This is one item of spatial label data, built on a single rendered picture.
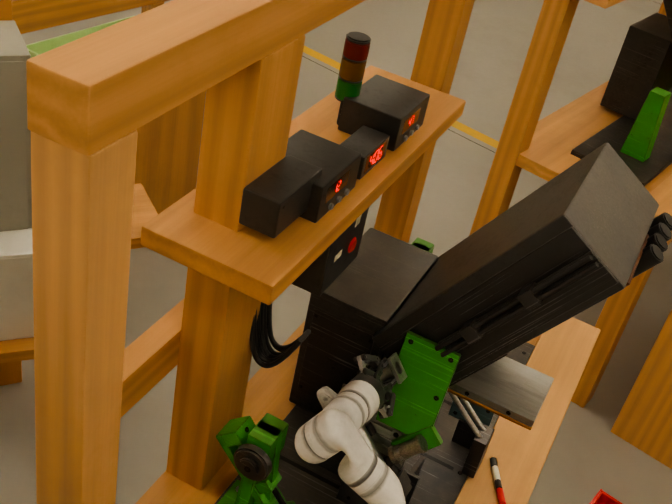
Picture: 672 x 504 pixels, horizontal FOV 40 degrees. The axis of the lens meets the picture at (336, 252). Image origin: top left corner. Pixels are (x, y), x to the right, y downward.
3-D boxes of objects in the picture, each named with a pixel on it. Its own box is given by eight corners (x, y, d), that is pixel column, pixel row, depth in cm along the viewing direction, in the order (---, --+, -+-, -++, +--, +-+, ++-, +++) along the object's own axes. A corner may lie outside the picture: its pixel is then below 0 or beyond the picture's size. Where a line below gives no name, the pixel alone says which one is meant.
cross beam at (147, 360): (388, 166, 252) (395, 137, 247) (75, 461, 152) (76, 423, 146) (372, 159, 254) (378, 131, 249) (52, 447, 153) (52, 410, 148)
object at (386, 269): (408, 364, 230) (440, 256, 211) (357, 437, 206) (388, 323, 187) (344, 334, 235) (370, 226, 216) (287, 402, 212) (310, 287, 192)
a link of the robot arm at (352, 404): (341, 439, 166) (376, 416, 162) (306, 476, 152) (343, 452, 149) (318, 408, 167) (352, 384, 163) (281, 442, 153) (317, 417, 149)
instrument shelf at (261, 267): (462, 115, 213) (466, 100, 211) (269, 306, 143) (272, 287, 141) (367, 79, 220) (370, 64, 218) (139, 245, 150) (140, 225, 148)
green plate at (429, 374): (437, 428, 192) (470, 342, 185) (425, 444, 185) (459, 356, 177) (388, 404, 195) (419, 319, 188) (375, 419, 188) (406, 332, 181)
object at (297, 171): (317, 202, 160) (323, 168, 156) (274, 240, 148) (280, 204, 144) (282, 187, 161) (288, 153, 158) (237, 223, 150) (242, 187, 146)
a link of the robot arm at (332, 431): (335, 394, 153) (391, 446, 157) (299, 419, 157) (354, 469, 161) (328, 421, 147) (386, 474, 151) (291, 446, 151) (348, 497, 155)
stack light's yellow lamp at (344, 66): (366, 78, 185) (371, 57, 183) (356, 86, 181) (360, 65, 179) (344, 70, 186) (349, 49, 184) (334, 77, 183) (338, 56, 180)
